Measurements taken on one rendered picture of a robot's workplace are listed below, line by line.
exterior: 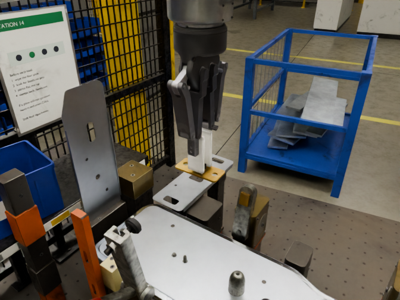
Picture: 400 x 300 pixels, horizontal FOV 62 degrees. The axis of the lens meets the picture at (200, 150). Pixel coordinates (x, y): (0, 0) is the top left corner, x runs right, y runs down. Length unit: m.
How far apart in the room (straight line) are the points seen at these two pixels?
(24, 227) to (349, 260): 0.97
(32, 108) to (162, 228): 0.49
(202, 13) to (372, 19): 7.91
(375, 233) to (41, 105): 1.19
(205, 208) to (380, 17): 7.63
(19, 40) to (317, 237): 1.11
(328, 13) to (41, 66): 7.63
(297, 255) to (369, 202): 1.98
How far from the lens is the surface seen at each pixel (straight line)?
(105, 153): 0.83
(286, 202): 1.42
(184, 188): 0.95
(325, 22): 8.34
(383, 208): 2.75
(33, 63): 1.00
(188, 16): 0.44
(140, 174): 0.91
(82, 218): 0.59
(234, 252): 0.78
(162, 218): 0.86
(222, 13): 0.45
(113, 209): 0.91
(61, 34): 1.04
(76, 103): 0.74
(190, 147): 0.53
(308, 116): 2.63
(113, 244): 0.52
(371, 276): 1.24
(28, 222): 0.80
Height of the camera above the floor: 1.58
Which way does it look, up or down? 31 degrees down
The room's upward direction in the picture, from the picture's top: straight up
